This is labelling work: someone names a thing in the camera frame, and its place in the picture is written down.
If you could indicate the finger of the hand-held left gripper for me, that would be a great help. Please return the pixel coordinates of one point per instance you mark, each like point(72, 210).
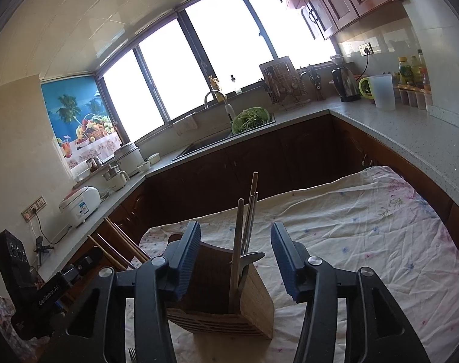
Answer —
point(84, 264)

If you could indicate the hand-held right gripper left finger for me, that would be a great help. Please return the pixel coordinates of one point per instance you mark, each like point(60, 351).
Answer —
point(187, 262)

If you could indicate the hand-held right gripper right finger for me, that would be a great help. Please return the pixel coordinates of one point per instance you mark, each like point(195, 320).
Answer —
point(282, 262)

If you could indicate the metal spoon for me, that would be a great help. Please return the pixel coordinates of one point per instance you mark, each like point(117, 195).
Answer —
point(252, 258)

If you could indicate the wooden slatted utensil holder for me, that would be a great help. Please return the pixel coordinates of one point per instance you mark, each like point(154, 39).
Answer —
point(257, 302)

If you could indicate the wooden chopstick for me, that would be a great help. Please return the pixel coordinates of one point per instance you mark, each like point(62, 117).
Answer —
point(254, 185)

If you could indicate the wooden chair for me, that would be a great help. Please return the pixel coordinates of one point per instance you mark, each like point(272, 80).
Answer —
point(108, 253)

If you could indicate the small black device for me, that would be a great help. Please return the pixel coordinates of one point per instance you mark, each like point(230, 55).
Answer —
point(43, 249)

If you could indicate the wooden rod utensil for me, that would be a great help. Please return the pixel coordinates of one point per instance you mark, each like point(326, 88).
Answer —
point(237, 242)

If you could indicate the bundle of wooden chopsticks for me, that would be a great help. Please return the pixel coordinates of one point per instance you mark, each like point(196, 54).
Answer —
point(127, 240)

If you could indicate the white rice cooker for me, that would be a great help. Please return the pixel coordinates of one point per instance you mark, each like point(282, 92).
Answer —
point(80, 206)

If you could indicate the white floral tablecloth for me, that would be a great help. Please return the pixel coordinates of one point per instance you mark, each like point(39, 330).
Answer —
point(365, 253)

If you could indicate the small white kettle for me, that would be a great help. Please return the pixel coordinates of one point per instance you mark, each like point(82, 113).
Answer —
point(116, 179)

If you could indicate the brown wooden lower cabinets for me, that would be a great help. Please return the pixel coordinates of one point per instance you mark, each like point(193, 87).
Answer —
point(252, 166)

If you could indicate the brown wooden cabinets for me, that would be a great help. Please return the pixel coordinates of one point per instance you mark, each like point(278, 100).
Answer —
point(346, 0)
point(252, 166)

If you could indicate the small white bowl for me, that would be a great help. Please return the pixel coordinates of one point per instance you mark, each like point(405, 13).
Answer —
point(153, 157)
point(143, 167)

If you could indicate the white cooking pot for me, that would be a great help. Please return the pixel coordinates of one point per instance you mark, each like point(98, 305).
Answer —
point(127, 158)

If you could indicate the kitchen sink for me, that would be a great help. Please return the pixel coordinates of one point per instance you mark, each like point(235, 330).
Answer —
point(214, 140)

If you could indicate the white dish cloth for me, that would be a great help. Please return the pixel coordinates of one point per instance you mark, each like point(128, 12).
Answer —
point(186, 124)

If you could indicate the fruit and beach poster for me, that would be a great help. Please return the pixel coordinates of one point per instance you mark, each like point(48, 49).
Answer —
point(74, 121)

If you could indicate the green colander with vegetables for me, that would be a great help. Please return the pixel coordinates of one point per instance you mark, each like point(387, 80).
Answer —
point(248, 121)

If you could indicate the steel kitchen faucet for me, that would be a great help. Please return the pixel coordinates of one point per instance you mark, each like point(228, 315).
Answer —
point(214, 96)

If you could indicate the metal dish rack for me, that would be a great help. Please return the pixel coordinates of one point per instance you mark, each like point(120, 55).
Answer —
point(286, 90)

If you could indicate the grey speckled countertop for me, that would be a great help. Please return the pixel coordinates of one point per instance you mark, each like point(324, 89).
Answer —
point(403, 132)

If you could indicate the golden figurine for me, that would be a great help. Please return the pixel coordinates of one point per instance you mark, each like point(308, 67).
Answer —
point(214, 82)

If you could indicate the knife and scissors holder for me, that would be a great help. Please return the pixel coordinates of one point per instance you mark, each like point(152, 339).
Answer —
point(317, 83)

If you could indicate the steel electric kettle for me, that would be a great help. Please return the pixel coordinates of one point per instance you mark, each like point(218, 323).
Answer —
point(346, 83)

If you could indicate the kitchen window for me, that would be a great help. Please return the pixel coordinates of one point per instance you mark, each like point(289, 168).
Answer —
point(214, 45)

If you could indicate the yellow bottle green label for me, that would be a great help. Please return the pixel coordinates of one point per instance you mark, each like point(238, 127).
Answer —
point(404, 71)

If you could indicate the clear oil bottle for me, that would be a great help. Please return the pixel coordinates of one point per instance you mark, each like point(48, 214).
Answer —
point(415, 71)

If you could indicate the brown wooden upper cabinets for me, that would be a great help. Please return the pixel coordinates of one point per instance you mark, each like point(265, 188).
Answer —
point(346, 0)

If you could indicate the wall outlet strip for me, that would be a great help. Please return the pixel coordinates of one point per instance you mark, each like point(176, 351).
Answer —
point(33, 208)

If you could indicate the wall power outlet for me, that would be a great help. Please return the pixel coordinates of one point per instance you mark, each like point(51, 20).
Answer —
point(365, 48)

